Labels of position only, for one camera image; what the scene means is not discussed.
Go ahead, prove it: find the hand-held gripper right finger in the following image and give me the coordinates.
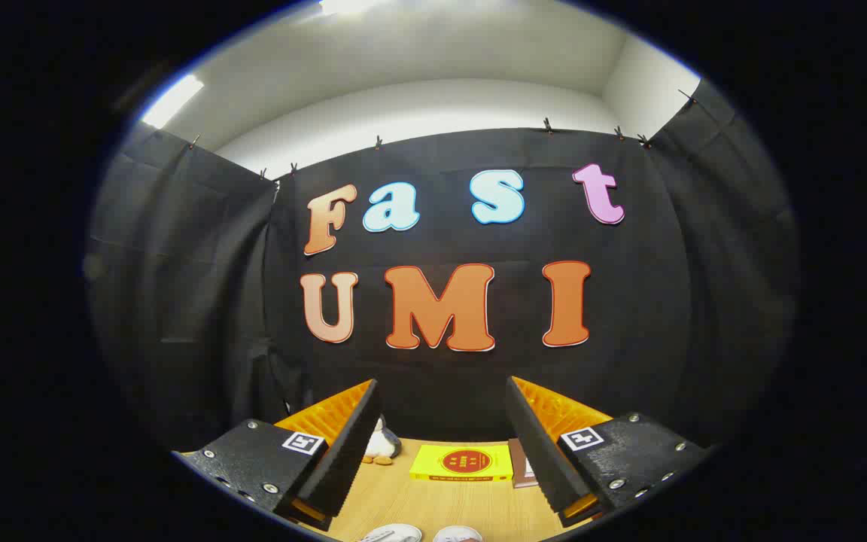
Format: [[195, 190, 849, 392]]
[[505, 375, 710, 528]]

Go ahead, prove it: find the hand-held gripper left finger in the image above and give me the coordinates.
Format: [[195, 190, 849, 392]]
[[176, 379, 384, 529]]

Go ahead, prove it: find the brown cover book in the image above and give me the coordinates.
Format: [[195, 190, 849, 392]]
[[509, 438, 538, 489]]

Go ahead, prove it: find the penguin plush toy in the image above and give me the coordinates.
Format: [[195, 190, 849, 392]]
[[362, 416, 403, 466]]

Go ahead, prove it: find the yellow book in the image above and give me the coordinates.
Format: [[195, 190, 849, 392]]
[[409, 444, 514, 483]]

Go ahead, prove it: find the ceiling light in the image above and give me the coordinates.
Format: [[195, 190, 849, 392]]
[[319, 0, 382, 16], [140, 74, 205, 129]]

